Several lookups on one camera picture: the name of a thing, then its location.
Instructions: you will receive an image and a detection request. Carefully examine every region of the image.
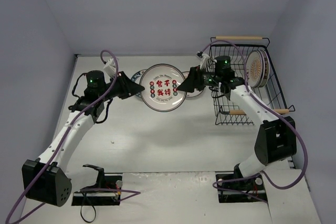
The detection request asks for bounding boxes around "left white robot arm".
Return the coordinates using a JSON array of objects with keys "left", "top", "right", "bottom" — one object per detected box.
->
[{"left": 22, "top": 70, "right": 145, "bottom": 207}]

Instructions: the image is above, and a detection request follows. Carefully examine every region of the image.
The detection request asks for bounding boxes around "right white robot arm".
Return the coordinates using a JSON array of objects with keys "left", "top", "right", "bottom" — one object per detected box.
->
[{"left": 177, "top": 52, "right": 297, "bottom": 188}]

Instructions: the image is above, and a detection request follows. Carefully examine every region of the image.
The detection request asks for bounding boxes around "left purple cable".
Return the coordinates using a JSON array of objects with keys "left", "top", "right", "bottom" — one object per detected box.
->
[{"left": 5, "top": 49, "right": 141, "bottom": 222}]

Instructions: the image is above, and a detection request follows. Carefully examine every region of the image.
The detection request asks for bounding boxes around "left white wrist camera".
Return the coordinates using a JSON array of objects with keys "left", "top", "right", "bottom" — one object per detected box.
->
[{"left": 103, "top": 58, "right": 118, "bottom": 78}]

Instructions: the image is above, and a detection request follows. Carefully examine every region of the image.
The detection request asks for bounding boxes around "teal rimmed white plate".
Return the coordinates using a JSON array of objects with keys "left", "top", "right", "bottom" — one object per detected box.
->
[{"left": 131, "top": 69, "right": 146, "bottom": 100}]

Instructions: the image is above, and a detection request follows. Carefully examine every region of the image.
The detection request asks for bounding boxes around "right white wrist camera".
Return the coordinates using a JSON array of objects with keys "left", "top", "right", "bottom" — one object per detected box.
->
[{"left": 196, "top": 51, "right": 210, "bottom": 69}]

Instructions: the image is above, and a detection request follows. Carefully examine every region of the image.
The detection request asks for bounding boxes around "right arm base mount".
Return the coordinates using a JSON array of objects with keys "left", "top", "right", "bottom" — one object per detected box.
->
[{"left": 213, "top": 173, "right": 268, "bottom": 204}]

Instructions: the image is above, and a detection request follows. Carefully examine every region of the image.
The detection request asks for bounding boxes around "thin black cable loop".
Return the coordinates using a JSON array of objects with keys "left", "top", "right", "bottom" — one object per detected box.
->
[{"left": 80, "top": 201, "right": 97, "bottom": 223}]

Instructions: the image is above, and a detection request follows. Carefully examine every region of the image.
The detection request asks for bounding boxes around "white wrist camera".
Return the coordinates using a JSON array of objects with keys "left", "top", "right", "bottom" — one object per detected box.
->
[
  {"left": 196, "top": 51, "right": 210, "bottom": 69},
  {"left": 103, "top": 58, "right": 118, "bottom": 78}
]

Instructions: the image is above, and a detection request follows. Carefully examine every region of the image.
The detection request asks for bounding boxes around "black wire dish rack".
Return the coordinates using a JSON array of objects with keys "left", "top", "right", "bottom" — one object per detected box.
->
[{"left": 207, "top": 35, "right": 295, "bottom": 125}]

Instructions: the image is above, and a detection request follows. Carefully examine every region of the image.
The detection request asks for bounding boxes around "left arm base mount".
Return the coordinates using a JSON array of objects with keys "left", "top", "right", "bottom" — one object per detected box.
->
[{"left": 71, "top": 164, "right": 123, "bottom": 206}]

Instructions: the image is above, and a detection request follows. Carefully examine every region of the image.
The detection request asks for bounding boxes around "red character plate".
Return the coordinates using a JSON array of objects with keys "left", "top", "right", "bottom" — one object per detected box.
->
[
  {"left": 139, "top": 63, "right": 186, "bottom": 112},
  {"left": 259, "top": 49, "right": 265, "bottom": 87},
  {"left": 264, "top": 52, "right": 270, "bottom": 85}
]

